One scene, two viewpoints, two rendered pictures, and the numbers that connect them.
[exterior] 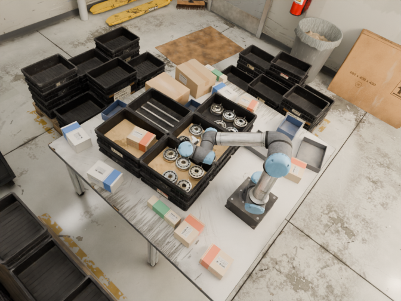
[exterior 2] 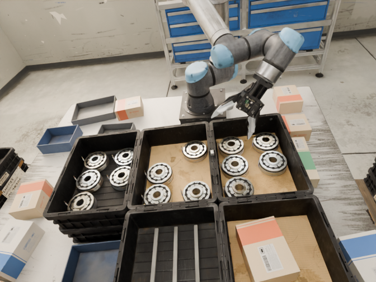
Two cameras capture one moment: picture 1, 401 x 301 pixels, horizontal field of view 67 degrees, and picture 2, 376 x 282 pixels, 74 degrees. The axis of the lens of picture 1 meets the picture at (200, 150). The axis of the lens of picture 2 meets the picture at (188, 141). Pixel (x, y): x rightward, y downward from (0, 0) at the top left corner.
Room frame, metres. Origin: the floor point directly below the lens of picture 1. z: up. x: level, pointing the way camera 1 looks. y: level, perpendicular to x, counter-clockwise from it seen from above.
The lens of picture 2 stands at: (1.54, 0.62, 1.62)
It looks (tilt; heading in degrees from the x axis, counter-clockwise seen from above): 44 degrees down; 252
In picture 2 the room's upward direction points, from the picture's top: 12 degrees counter-clockwise
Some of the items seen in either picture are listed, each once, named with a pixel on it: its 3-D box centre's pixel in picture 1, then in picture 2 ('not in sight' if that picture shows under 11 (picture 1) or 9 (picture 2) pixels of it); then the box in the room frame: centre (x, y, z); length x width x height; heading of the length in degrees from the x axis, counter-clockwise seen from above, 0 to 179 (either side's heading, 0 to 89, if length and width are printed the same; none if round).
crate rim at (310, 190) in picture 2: (177, 163); (253, 153); (1.13, 0.13, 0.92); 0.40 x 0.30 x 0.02; 65
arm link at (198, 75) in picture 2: (258, 183); (198, 78); (1.08, -0.40, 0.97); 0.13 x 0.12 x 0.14; 174
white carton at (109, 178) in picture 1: (105, 176); (372, 271); (1.03, 0.58, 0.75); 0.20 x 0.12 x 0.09; 72
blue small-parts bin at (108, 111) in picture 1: (117, 113); not in sight; (1.63, 0.71, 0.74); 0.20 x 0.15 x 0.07; 159
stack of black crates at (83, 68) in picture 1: (89, 74); not in sight; (2.47, 1.33, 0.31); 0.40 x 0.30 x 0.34; 149
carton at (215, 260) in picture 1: (216, 261); (286, 99); (0.64, -0.23, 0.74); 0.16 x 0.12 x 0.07; 63
